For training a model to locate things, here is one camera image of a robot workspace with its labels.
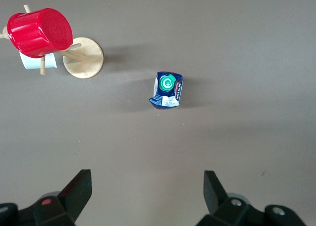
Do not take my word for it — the red plastic cup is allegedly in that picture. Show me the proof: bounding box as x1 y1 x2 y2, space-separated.
6 7 74 59

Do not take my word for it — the blue milk carton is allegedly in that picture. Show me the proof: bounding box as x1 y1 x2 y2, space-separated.
148 71 185 111

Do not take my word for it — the small white cup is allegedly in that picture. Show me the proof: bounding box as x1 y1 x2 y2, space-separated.
19 51 58 70

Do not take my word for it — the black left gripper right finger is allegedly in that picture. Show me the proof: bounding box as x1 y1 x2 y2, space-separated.
196 170 250 226

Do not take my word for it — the wooden mug tree stand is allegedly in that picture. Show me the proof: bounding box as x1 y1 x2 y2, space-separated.
0 4 104 79

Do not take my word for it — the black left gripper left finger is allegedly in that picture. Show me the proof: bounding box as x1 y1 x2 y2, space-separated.
33 169 92 226

